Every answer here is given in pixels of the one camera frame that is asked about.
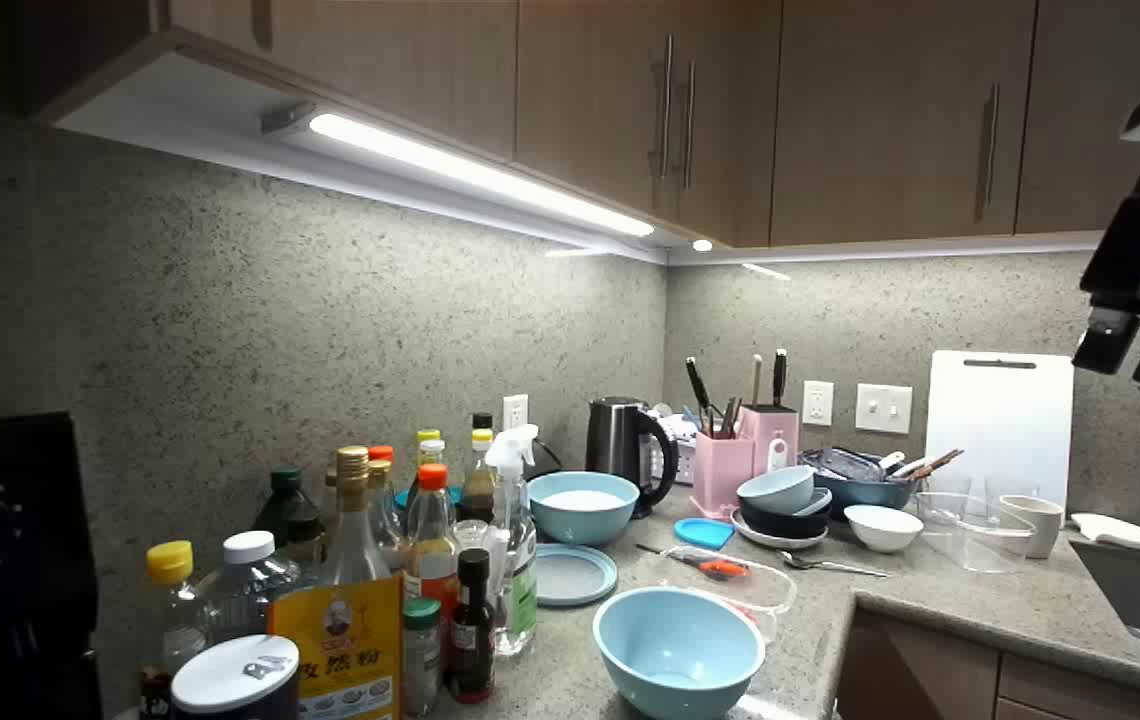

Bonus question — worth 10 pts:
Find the clear plastic lunch box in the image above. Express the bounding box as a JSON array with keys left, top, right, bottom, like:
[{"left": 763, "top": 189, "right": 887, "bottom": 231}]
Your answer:
[{"left": 646, "top": 540, "right": 801, "bottom": 641}]

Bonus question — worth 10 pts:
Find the small white bowl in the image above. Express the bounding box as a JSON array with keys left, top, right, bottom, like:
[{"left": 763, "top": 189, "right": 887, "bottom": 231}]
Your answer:
[{"left": 839, "top": 500, "right": 929, "bottom": 556}]

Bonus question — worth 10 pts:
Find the black bowl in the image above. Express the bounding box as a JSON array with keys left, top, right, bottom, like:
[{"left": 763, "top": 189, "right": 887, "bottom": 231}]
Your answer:
[{"left": 738, "top": 487, "right": 839, "bottom": 540}]

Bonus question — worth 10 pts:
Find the grey blue bowl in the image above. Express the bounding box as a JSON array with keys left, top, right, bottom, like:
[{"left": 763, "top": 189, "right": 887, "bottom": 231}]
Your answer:
[{"left": 736, "top": 464, "right": 824, "bottom": 516}]

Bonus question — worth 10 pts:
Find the small light blue bowl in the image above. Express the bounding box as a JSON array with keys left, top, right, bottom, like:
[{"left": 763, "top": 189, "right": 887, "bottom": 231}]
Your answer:
[{"left": 589, "top": 583, "right": 768, "bottom": 720}]

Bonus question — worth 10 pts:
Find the large light blue bowl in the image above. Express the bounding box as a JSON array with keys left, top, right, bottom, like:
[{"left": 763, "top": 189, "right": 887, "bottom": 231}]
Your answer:
[{"left": 525, "top": 468, "right": 645, "bottom": 551}]

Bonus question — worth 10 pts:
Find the white cutting board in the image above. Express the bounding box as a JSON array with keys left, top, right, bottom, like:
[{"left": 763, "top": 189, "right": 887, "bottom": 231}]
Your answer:
[{"left": 924, "top": 350, "right": 1078, "bottom": 516}]

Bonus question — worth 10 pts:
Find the white cloth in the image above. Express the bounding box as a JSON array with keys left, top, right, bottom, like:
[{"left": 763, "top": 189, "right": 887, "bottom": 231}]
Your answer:
[{"left": 1066, "top": 510, "right": 1140, "bottom": 551}]

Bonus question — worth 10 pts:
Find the white mug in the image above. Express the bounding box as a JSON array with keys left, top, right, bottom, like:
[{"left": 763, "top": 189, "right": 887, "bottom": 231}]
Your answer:
[{"left": 997, "top": 492, "right": 1066, "bottom": 563}]

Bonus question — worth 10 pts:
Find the clear measuring cup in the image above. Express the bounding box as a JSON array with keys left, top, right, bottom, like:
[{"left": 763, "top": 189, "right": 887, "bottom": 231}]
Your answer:
[{"left": 920, "top": 478, "right": 1021, "bottom": 577}]

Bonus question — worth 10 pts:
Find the dark blue pan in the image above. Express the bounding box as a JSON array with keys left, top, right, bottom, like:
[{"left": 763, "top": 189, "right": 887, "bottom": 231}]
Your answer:
[{"left": 813, "top": 444, "right": 920, "bottom": 513}]

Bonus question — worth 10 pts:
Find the pink knife block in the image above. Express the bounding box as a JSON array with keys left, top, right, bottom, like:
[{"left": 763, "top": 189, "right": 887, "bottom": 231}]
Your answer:
[{"left": 736, "top": 405, "right": 809, "bottom": 478}]

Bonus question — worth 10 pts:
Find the brown lower cabinet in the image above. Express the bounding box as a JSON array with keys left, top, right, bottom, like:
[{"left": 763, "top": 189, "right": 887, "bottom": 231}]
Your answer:
[{"left": 839, "top": 604, "right": 1140, "bottom": 720}]

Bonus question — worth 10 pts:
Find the white plastic bag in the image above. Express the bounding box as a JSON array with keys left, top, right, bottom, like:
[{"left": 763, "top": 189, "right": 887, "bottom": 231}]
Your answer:
[{"left": 650, "top": 402, "right": 705, "bottom": 487}]

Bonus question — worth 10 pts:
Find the black electric kettle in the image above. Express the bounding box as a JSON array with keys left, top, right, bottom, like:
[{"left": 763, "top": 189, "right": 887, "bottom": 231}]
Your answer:
[{"left": 579, "top": 391, "right": 684, "bottom": 521}]

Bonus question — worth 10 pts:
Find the light blue plate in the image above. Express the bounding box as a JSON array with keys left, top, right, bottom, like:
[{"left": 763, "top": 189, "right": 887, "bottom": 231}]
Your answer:
[{"left": 529, "top": 540, "right": 623, "bottom": 613}]

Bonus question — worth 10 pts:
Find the dark bottle yellow cap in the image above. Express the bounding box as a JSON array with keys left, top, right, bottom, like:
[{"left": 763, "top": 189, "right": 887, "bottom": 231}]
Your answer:
[{"left": 455, "top": 414, "right": 502, "bottom": 530}]

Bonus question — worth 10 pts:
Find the clear spray bottle green label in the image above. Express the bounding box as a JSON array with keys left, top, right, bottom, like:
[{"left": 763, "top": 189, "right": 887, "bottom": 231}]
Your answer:
[{"left": 478, "top": 421, "right": 543, "bottom": 666}]

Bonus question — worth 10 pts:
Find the long under cabinet light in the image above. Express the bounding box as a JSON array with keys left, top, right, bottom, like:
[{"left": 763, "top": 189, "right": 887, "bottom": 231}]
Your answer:
[{"left": 303, "top": 110, "right": 658, "bottom": 241}]

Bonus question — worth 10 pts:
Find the pale bottle yellow cap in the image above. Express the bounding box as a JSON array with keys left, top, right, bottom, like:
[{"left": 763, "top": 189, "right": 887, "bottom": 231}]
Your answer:
[{"left": 402, "top": 426, "right": 455, "bottom": 516}]

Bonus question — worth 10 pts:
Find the orange cap sauce bottle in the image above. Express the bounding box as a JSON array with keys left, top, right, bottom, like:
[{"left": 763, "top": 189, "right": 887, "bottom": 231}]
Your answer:
[
  {"left": 402, "top": 459, "right": 463, "bottom": 613},
  {"left": 362, "top": 441, "right": 407, "bottom": 556}
]

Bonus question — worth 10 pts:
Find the small dark sauce bottle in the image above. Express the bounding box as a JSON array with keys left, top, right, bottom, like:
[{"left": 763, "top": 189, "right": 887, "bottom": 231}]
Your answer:
[{"left": 442, "top": 543, "right": 500, "bottom": 709}]

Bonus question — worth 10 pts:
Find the green cap jar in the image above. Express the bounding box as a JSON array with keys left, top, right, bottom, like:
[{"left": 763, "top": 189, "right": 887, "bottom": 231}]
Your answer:
[{"left": 400, "top": 596, "right": 446, "bottom": 720}]

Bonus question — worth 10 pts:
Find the yellow label bottle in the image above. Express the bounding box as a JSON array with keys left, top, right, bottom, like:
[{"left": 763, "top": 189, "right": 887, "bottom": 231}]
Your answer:
[{"left": 262, "top": 444, "right": 407, "bottom": 720}]

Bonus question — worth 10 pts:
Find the dark green bottle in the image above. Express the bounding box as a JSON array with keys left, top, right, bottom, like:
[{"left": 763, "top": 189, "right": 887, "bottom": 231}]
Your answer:
[{"left": 251, "top": 464, "right": 333, "bottom": 563}]

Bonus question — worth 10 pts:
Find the white cap clear bottle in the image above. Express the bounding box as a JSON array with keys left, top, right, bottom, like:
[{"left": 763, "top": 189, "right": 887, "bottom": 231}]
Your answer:
[{"left": 201, "top": 530, "right": 303, "bottom": 646}]

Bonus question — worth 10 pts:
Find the white lid jar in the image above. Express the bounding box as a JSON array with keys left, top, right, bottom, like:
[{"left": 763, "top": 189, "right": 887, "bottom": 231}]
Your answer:
[{"left": 163, "top": 632, "right": 307, "bottom": 720}]

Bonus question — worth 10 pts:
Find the yellow cap clear bottle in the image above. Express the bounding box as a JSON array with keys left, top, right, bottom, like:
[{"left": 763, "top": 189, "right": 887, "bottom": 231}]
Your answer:
[{"left": 138, "top": 536, "right": 221, "bottom": 683}]

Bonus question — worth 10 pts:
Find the black kitchen appliance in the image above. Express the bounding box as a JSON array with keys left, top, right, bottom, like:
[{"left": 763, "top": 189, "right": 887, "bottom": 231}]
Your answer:
[{"left": 0, "top": 414, "right": 104, "bottom": 720}]

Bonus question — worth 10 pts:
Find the brown handled utensil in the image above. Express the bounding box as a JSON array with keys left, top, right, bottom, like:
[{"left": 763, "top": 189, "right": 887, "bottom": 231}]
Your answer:
[{"left": 902, "top": 444, "right": 967, "bottom": 486}]

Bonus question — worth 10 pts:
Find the wide white wall switch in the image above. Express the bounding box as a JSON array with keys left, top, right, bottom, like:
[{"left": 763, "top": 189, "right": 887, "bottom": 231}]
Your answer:
[{"left": 853, "top": 382, "right": 914, "bottom": 441}]

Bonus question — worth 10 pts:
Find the brown wall cabinet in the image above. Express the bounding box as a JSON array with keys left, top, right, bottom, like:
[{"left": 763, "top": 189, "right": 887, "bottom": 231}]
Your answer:
[
  {"left": 18, "top": 0, "right": 738, "bottom": 254},
  {"left": 723, "top": 0, "right": 1140, "bottom": 254}
]

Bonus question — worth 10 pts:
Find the small white wall socket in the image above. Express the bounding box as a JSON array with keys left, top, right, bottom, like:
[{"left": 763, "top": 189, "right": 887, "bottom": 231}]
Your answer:
[{"left": 801, "top": 378, "right": 839, "bottom": 433}]

